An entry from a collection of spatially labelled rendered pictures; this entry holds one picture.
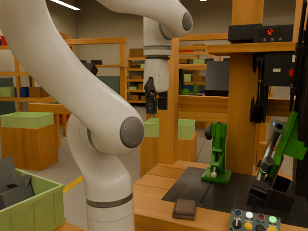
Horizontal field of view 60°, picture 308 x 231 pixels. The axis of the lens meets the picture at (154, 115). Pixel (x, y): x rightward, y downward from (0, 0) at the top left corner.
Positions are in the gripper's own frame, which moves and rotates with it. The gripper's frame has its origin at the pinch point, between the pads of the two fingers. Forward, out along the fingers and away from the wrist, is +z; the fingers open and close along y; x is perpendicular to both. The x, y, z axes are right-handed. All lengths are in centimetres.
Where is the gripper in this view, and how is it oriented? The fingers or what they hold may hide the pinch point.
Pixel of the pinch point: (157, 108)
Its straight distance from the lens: 82.8
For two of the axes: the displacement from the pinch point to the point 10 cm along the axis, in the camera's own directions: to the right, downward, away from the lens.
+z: 0.0, 9.9, 1.6
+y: -3.9, 1.5, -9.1
